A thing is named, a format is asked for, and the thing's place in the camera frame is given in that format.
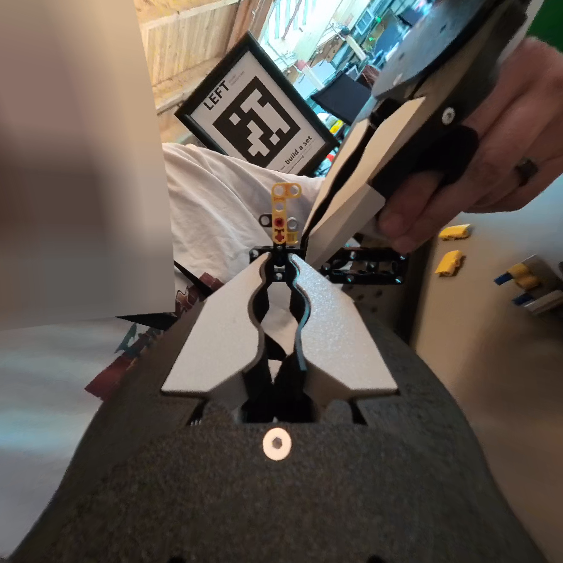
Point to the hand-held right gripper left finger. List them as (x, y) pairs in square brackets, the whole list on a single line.
[(211, 347)]

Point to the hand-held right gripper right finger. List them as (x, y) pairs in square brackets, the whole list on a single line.
[(347, 347)]

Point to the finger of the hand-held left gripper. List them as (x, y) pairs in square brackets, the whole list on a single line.
[(338, 149), (352, 206)]

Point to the black lego frame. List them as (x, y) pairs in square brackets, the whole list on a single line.
[(369, 255)]

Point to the yellow lego beam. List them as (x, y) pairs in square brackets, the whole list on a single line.
[(279, 211)]

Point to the yellow lego panel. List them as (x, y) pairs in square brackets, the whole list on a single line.
[(455, 232), (448, 263)]

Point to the yellow and blue lego piece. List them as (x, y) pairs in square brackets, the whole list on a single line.
[(523, 275)]

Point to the grey and blue lego piece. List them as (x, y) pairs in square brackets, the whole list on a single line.
[(547, 297)]

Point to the person's left hand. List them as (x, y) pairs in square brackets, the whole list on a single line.
[(519, 132)]

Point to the black folding chair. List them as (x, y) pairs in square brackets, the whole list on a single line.
[(341, 96)]

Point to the cluttered workshop shelving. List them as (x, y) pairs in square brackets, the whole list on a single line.
[(334, 35)]

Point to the black framed marker sign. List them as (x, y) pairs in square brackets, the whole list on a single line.
[(206, 118)]

